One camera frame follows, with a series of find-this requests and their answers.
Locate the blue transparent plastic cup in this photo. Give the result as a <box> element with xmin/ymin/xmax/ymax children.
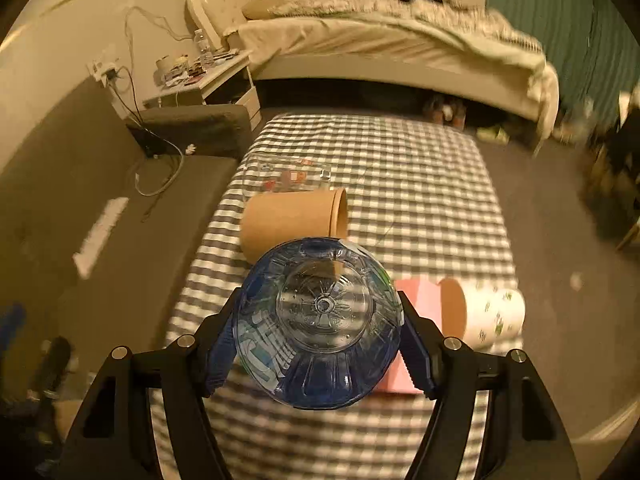
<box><xmin>233</xmin><ymin>237</ymin><xmax>404</xmax><ymax>411</ymax></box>

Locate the sneaker under bed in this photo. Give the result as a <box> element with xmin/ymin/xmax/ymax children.
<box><xmin>422</xmin><ymin>94</ymin><xmax>445</xmax><ymax>124</ymax></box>
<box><xmin>445</xmin><ymin>100</ymin><xmax>466</xmax><ymax>131</ymax></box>

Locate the black charging cable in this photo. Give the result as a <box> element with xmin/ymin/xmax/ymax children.
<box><xmin>106</xmin><ymin>65</ymin><xmax>187</xmax><ymax>224</ymax></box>

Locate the sneaker under bed right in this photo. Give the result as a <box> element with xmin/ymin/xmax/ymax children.
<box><xmin>445</xmin><ymin>100</ymin><xmax>466</xmax><ymax>131</ymax></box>

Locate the bed with cream sheets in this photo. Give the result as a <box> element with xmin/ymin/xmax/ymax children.
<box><xmin>186</xmin><ymin>0</ymin><xmax>560</xmax><ymax>139</ymax></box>

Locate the pink hexagonal cup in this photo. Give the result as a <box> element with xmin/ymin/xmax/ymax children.
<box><xmin>375</xmin><ymin>275</ymin><xmax>442</xmax><ymax>399</ymax></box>

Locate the brown kraft paper cup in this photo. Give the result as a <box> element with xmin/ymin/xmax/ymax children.
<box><xmin>240</xmin><ymin>188</ymin><xmax>348</xmax><ymax>263</ymax></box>

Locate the chair piled with clothes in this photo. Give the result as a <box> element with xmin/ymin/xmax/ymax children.
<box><xmin>585</xmin><ymin>84</ymin><xmax>639</xmax><ymax>252</ymax></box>

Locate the white green floral paper cup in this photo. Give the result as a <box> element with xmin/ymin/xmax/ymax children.
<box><xmin>438</xmin><ymin>278</ymin><xmax>526</xmax><ymax>349</ymax></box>

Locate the white paper on floor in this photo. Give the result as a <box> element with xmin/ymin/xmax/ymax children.
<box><xmin>570</xmin><ymin>272</ymin><xmax>584</xmax><ymax>292</ymax></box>

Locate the green curtain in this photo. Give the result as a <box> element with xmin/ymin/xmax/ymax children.
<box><xmin>486</xmin><ymin>0</ymin><xmax>639</xmax><ymax>124</ymax></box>

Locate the green slipper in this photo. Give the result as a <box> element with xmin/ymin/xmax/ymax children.
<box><xmin>476</xmin><ymin>125</ymin><xmax>510</xmax><ymax>145</ymax></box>

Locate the grey white checkered tablecloth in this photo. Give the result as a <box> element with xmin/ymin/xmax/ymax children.
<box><xmin>150</xmin><ymin>112</ymin><xmax>519</xmax><ymax>480</ymax></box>

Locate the sneaker under bed left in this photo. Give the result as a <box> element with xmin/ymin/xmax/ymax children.
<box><xmin>422</xmin><ymin>94</ymin><xmax>445</xmax><ymax>124</ymax></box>

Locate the white nightstand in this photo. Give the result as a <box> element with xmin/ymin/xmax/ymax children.
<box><xmin>143</xmin><ymin>50</ymin><xmax>262</xmax><ymax>130</ymax></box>

